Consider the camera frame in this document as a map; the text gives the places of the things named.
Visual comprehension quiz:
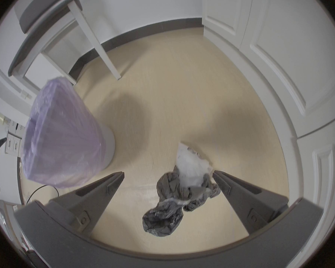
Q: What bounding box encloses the white wardrobe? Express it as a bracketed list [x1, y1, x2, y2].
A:
[202, 0, 335, 228]

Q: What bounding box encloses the purple plastic bag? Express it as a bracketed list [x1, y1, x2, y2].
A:
[20, 76, 107, 189]

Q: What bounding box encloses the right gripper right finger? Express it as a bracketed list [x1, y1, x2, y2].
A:
[212, 170, 290, 236]

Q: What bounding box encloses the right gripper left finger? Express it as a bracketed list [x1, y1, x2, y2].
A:
[48, 171, 125, 238]

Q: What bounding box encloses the clear printed wrapper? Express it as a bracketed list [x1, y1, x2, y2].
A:
[175, 141, 214, 189]

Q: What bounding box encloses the black cable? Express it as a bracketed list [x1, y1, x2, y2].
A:
[26, 184, 61, 205]

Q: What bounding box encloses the crumpled black plastic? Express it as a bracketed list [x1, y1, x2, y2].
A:
[142, 165, 221, 237]

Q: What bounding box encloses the white chair with grey seat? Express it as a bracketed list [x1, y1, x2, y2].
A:
[8, 0, 122, 86]

